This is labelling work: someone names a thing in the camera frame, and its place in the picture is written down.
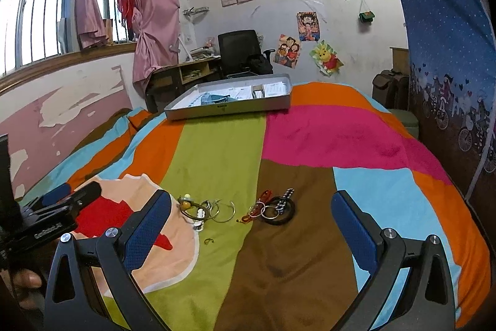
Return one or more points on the white paper sheets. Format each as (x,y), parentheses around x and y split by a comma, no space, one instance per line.
(277,88)

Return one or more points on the green stool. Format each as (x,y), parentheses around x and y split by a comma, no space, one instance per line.
(405,121)

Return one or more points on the small green hanging bag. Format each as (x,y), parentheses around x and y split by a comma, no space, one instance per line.
(366,16)

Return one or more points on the multicoloured patchwork blanket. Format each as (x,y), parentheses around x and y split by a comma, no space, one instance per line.
(302,145)

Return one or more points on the brown suitcase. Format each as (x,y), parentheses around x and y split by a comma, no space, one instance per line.
(389,88)

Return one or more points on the stack of books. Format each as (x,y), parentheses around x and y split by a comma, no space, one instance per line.
(203,53)

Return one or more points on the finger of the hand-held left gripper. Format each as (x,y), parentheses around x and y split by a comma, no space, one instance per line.
(56,195)
(87,193)

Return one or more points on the black office chair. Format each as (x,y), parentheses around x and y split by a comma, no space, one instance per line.
(236,50)

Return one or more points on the wooden cabinet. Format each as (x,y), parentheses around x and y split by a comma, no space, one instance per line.
(401,59)

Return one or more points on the person's left hand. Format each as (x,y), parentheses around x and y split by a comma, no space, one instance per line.
(27,280)

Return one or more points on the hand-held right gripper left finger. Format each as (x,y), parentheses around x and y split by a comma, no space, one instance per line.
(149,228)

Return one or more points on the grey cardboard box tray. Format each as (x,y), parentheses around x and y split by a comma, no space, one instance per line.
(232,110)

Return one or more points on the yellow bear wall poster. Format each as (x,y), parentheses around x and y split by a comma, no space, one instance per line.
(326,58)

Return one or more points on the black bangle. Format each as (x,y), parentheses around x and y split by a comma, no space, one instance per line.
(290,216)

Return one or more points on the wooden desk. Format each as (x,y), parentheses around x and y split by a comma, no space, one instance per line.
(170,77)

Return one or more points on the cartoon family wall poster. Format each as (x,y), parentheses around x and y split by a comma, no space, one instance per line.
(288,51)

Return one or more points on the long pink curtain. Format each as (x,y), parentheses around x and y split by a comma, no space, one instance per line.
(155,5)

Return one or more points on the small silver earrings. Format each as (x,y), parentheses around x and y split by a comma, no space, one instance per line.
(199,224)

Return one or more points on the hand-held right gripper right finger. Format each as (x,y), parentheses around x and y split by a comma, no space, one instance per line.
(354,230)

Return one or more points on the black bag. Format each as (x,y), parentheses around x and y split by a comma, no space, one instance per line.
(260,64)

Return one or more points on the blue printed wardrobe cover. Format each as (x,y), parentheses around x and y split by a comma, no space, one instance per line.
(441,44)

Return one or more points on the barred window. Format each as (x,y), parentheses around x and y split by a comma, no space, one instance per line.
(35,5)

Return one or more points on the white desk lamp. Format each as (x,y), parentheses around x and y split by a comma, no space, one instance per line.
(190,15)

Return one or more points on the anime wall poster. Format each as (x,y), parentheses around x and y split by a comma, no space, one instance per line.
(309,26)

